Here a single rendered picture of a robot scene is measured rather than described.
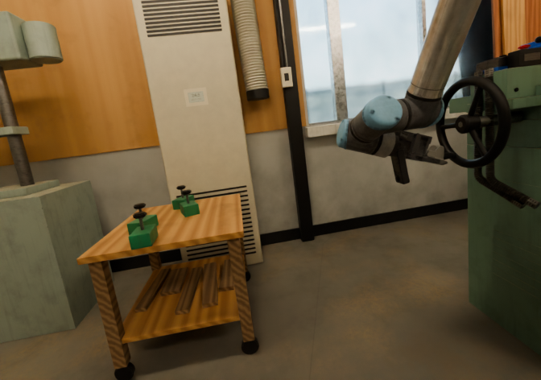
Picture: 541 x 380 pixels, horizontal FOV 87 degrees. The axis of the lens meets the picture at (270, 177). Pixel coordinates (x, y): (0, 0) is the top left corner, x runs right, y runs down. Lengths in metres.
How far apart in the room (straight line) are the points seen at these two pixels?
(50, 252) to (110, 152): 0.78
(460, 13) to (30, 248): 1.87
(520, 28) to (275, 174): 2.08
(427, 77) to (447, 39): 0.09
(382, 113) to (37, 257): 1.65
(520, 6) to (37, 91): 3.38
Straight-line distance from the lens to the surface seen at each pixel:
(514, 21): 2.94
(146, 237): 1.08
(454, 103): 1.45
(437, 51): 0.84
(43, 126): 2.39
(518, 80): 1.16
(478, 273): 1.52
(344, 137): 0.88
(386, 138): 0.94
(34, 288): 1.90
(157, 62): 1.87
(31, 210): 1.76
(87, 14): 2.37
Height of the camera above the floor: 0.87
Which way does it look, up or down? 10 degrees down
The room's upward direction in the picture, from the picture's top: 7 degrees counter-clockwise
